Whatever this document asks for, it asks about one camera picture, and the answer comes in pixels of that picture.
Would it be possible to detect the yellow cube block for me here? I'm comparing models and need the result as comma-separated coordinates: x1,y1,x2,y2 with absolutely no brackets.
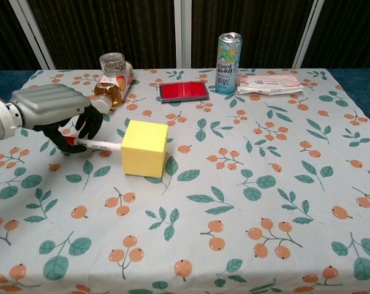
120,119,169,179

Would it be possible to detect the dark pleated partition screen panel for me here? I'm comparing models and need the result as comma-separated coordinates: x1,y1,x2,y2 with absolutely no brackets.
179,0,318,70
291,0,370,70
0,0,56,72
18,0,184,70

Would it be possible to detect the pink white wet wipes pack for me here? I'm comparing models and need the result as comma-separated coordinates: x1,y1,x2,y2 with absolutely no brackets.
236,74,305,96

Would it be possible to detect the floral fruit print tablecloth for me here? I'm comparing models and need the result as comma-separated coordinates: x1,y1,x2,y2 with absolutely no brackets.
0,68,370,294

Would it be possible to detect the red ink pad case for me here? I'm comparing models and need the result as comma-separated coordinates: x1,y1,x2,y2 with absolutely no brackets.
159,81,211,104

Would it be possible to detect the clear glass cup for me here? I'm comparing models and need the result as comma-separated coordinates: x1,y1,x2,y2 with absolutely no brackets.
99,52,127,78

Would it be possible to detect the juice bottle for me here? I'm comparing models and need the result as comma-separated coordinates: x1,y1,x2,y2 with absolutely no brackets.
91,61,135,114

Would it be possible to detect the red and white marker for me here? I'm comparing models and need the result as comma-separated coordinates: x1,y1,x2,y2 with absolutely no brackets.
64,136,124,153

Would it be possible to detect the tall light blue drink can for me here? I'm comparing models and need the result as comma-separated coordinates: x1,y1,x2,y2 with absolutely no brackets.
214,32,244,96

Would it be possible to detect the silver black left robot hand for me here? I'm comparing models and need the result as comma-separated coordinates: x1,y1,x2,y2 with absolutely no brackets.
6,83,104,154

